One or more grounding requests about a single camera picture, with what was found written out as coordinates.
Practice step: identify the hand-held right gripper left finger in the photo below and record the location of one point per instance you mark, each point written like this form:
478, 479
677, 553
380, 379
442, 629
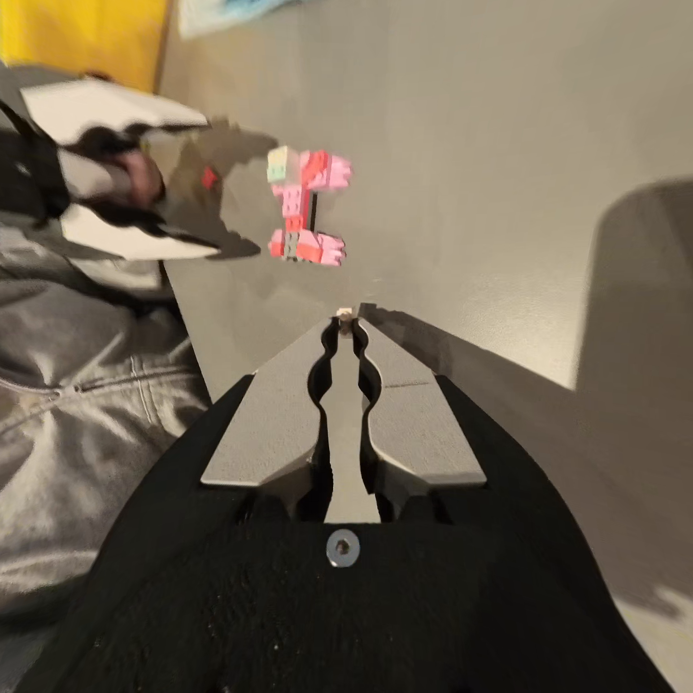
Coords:
260, 433

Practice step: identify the yellow plastic bin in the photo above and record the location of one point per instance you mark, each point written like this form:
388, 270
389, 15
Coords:
81, 38

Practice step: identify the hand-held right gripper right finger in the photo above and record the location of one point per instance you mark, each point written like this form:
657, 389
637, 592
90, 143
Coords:
427, 433

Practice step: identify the grey desk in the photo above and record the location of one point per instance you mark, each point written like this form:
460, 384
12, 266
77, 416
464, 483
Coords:
460, 162

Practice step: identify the person's grey jeans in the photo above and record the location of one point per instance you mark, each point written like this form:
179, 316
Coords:
81, 460

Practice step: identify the open light blue instruction booklet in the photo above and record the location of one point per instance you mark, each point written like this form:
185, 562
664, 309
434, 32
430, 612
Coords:
233, 13

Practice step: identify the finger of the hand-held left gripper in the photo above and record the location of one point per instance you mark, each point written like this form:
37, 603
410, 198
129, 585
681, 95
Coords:
119, 243
108, 108

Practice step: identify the person's grey hoodie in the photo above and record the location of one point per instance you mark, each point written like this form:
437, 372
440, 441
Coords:
81, 276

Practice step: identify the person's left hand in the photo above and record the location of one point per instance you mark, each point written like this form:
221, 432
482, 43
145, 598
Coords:
143, 176

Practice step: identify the small red toy brick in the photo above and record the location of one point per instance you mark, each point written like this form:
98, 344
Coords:
209, 177

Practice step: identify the pink brick model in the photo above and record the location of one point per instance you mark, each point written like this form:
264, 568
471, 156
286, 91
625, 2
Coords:
303, 205

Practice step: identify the small white toy brick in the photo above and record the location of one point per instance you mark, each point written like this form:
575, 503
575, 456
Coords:
344, 317

